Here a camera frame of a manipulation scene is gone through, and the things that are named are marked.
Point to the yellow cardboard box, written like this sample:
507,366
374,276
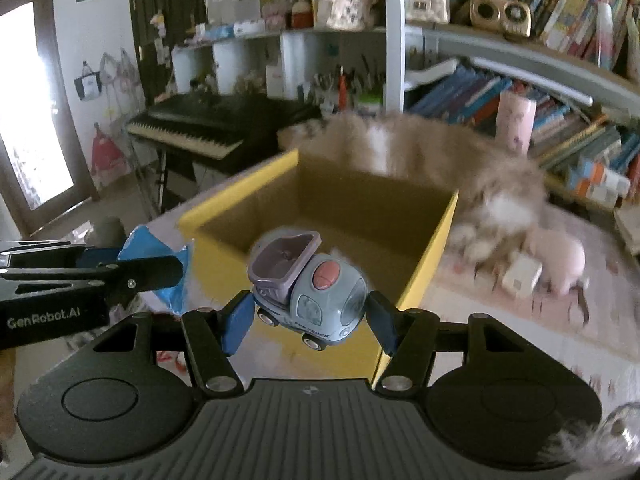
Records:
350,200

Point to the row of colourful books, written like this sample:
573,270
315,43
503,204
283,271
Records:
580,15

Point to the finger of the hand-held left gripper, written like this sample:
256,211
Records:
150,272
100,256

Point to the dark wooden cabinet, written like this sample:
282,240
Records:
165,25

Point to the hanging tote bag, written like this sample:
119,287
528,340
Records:
88,82
122,77

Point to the tan and white cat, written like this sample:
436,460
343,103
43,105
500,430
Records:
425,160

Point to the blue and white box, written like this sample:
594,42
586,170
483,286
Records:
235,29

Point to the orange and white small box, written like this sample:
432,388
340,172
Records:
607,177
590,194

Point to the pink pig plush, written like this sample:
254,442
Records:
560,260

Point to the black piano keyboard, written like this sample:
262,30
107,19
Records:
225,125

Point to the grey toy truck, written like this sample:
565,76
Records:
310,290

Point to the blue plastic wrapper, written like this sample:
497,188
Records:
155,245

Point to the white bookshelf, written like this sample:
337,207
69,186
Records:
392,35

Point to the pink hanging garment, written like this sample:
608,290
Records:
109,160

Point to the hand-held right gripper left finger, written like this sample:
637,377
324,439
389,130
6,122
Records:
237,325

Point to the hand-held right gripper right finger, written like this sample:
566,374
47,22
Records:
382,325

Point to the black keyboard stand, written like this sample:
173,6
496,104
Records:
161,180

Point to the glass door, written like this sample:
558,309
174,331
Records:
35,110

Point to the gold speaker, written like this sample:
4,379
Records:
500,16

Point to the white side shelf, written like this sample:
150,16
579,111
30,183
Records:
295,55

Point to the row of blue books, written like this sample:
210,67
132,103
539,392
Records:
465,95

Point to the pink printed cup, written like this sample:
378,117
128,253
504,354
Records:
515,120

